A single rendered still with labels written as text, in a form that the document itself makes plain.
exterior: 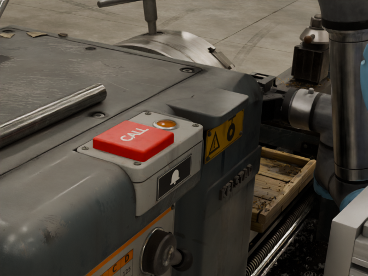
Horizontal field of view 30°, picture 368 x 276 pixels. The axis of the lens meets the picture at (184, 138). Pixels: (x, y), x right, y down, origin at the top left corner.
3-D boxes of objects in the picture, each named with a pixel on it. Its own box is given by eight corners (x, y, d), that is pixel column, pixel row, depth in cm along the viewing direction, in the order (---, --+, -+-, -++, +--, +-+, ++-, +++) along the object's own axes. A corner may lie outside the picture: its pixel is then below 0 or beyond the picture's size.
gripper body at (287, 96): (246, 104, 143) (300, 117, 138) (228, 116, 136) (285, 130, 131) (249, 69, 140) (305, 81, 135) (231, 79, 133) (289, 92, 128)
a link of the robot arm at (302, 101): (306, 136, 129) (311, 95, 126) (283, 130, 131) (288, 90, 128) (319, 124, 135) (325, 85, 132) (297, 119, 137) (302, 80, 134)
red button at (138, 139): (143, 171, 65) (144, 151, 64) (91, 155, 68) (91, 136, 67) (174, 150, 70) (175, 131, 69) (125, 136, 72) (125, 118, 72)
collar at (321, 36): (326, 46, 160) (328, 34, 159) (294, 40, 164) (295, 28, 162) (337, 39, 167) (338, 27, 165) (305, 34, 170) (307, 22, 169)
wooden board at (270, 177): (263, 234, 130) (265, 215, 128) (105, 184, 145) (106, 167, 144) (315, 176, 154) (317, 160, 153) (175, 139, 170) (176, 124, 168)
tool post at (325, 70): (317, 86, 164) (323, 46, 160) (288, 80, 167) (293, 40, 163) (327, 79, 170) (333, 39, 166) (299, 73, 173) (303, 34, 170)
